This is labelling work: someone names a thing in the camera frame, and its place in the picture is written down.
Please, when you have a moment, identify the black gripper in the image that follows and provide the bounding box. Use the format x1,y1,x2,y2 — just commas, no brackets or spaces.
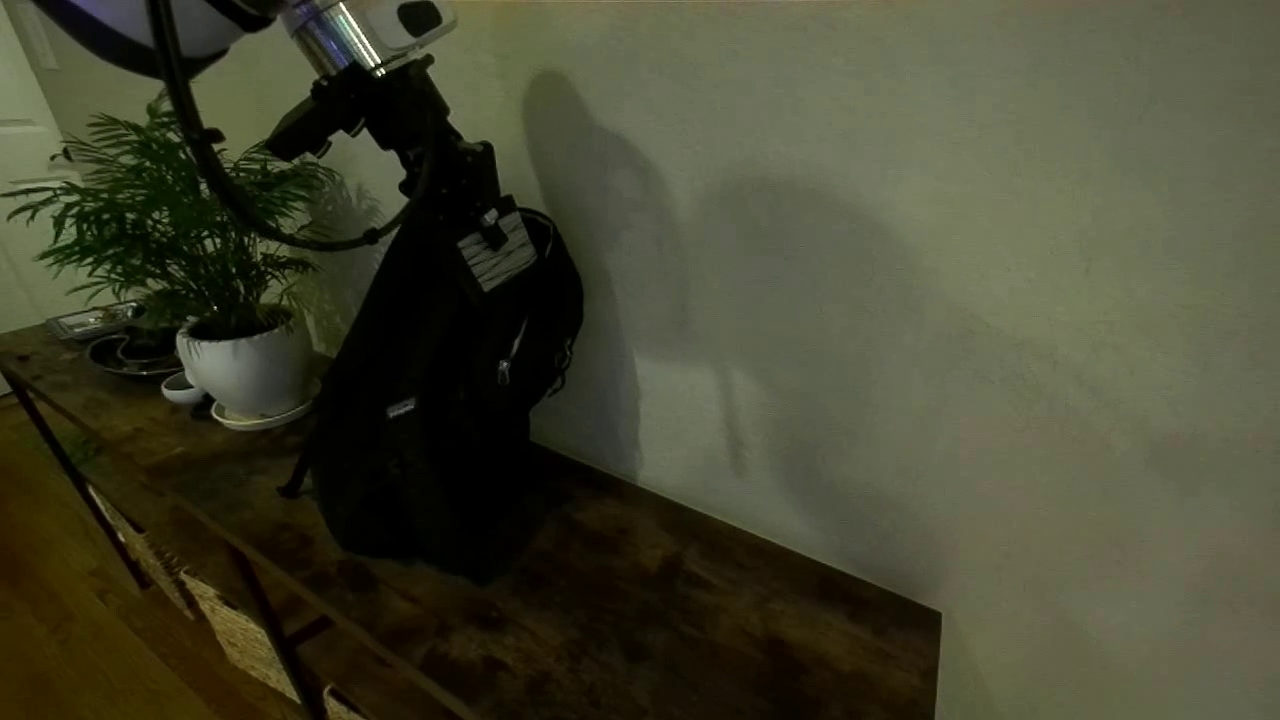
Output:
264,62,517,251

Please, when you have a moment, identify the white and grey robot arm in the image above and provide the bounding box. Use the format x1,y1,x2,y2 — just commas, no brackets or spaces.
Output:
34,0,514,247

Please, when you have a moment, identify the black backpack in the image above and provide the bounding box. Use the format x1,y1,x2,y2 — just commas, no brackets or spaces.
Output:
280,210,586,582

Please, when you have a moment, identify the white plant pot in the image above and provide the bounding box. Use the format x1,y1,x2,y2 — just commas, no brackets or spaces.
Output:
177,311,312,416

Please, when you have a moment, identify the white saucer under pot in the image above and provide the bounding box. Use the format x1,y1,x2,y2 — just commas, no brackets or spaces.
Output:
210,402,312,433

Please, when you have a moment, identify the green potted plant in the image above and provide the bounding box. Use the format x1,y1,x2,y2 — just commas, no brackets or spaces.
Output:
6,96,308,323

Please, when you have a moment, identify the dark round tray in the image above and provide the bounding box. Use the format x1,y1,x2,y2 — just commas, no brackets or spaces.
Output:
87,333,179,382

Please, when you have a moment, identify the dark wooden console table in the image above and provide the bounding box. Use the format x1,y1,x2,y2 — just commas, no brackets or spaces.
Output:
0,330,942,720

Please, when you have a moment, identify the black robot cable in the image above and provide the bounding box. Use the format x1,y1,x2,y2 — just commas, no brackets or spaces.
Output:
141,0,412,257

